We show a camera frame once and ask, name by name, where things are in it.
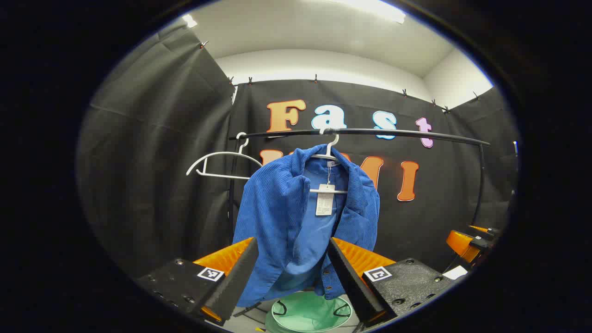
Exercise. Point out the white paper garment tag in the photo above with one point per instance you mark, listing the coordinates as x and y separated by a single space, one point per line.
325 201

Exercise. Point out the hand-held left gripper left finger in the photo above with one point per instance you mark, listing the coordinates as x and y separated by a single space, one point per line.
236 282

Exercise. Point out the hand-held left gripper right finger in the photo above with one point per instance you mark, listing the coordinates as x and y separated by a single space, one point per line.
354 286

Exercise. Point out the black clothes rack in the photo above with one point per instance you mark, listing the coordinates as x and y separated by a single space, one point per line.
393 132

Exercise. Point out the green laundry hamper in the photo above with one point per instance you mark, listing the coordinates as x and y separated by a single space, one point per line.
310 314

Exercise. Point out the small ceiling light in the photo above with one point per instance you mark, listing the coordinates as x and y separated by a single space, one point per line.
188 20

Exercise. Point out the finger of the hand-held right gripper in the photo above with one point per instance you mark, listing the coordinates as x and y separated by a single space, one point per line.
462 244
478 228

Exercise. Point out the white plastic hanger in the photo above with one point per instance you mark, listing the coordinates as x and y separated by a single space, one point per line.
329 150
225 175

